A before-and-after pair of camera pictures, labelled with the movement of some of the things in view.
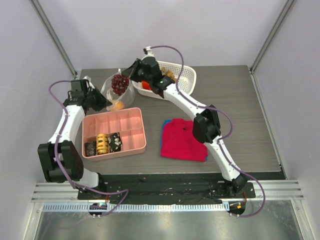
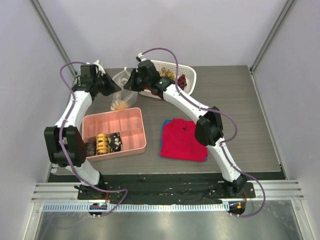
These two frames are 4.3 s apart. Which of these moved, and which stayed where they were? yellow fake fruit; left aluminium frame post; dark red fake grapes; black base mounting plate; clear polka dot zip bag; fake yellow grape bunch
Moved: dark red fake grapes; yellow fake fruit
Stayed: left aluminium frame post; fake yellow grape bunch; clear polka dot zip bag; black base mounting plate
